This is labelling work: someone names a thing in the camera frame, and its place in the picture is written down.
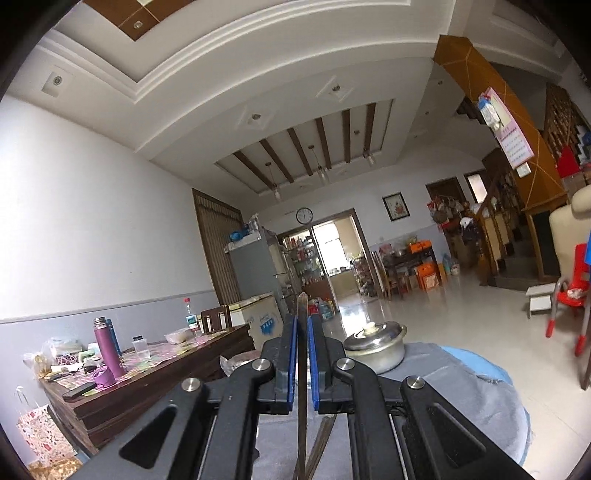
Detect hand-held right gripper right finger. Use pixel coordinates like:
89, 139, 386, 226
307, 315, 536, 480

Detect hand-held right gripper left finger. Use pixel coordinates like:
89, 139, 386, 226
85, 314, 298, 480

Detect wooden chopsticks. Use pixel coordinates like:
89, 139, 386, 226
297, 292, 309, 480

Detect bunch of dark chopsticks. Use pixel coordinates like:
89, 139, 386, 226
307, 415, 335, 480

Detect white chest freezer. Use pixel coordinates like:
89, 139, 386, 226
227, 292, 283, 349

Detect white bowl under plastic wrap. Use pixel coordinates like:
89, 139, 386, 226
219, 350, 262, 381

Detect steel cooking pot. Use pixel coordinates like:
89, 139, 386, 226
346, 339, 408, 376

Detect steel pot lid white knob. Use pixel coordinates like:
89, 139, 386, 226
344, 320, 407, 352

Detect wooden chair back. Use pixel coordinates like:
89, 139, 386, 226
201, 305, 232, 334

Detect kitchen shelf with bottles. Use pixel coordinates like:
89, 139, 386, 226
281, 231, 324, 296

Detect grey refrigerator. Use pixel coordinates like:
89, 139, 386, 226
225, 226, 296, 319

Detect patterned table mat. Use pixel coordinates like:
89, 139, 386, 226
60, 330, 236, 393

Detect brown wooden door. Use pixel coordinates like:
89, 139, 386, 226
192, 188, 243, 305

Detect orange cardboard box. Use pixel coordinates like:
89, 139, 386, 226
416, 263, 439, 291

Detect grey tablecloth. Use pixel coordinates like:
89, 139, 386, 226
222, 342, 529, 480

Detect dark dining table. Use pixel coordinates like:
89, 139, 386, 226
381, 247, 437, 296

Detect carved wooden side table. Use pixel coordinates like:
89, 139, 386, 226
39, 323, 256, 457

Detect blue table cover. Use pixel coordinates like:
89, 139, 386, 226
438, 344, 532, 467

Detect blue thermos flask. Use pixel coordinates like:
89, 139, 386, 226
106, 319, 123, 358

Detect purple thermos flask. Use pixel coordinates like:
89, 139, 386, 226
93, 316, 126, 379

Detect black smartphone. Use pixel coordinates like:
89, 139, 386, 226
61, 382, 98, 401

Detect wooden stair railing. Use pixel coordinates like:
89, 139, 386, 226
473, 185, 522, 287

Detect pile of snack bags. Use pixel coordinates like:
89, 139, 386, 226
23, 337, 98, 379

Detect small white step stool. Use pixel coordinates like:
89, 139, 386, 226
526, 284, 561, 319

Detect golden patterned cloth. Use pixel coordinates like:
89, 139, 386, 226
28, 457, 93, 480

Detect patterned paper gift bag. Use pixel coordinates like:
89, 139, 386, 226
16, 387, 77, 469

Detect red plastic chair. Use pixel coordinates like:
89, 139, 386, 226
545, 231, 591, 356

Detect beige armchair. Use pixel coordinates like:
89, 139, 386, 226
549, 187, 591, 282

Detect wooden display shelf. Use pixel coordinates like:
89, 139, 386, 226
545, 83, 591, 185

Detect framed wall picture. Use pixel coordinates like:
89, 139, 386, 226
382, 193, 411, 222

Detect hanging bags on wall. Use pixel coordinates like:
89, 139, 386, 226
429, 196, 467, 224

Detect pink wall calendar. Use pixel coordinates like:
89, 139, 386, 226
478, 87, 535, 169

